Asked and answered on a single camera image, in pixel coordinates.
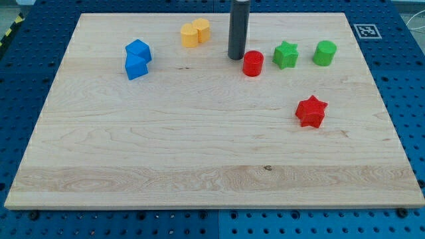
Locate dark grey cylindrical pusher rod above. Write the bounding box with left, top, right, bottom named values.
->
left=228, top=0, right=250, bottom=60

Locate red cylinder block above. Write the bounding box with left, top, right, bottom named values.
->
left=242, top=50, right=264, bottom=77

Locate green star block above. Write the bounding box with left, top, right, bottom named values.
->
left=272, top=41, right=299, bottom=70

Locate red star block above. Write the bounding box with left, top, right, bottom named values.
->
left=296, top=95, right=328, bottom=128

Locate yellow heart block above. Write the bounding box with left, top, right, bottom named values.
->
left=180, top=18, right=211, bottom=48

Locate green cylinder block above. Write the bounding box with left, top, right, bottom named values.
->
left=313, top=40, right=337, bottom=66

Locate blue cube block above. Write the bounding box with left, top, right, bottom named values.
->
left=126, top=39, right=152, bottom=62

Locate blue pentagon block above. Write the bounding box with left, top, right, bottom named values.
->
left=125, top=53, right=148, bottom=80

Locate white fiducial marker tag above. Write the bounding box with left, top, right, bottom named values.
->
left=354, top=24, right=382, bottom=39

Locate light wooden board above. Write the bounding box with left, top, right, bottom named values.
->
left=5, top=13, right=424, bottom=210

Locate yellow black hazard tape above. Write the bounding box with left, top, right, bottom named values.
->
left=1, top=12, right=25, bottom=49

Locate white cable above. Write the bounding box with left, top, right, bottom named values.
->
left=405, top=9, right=425, bottom=35

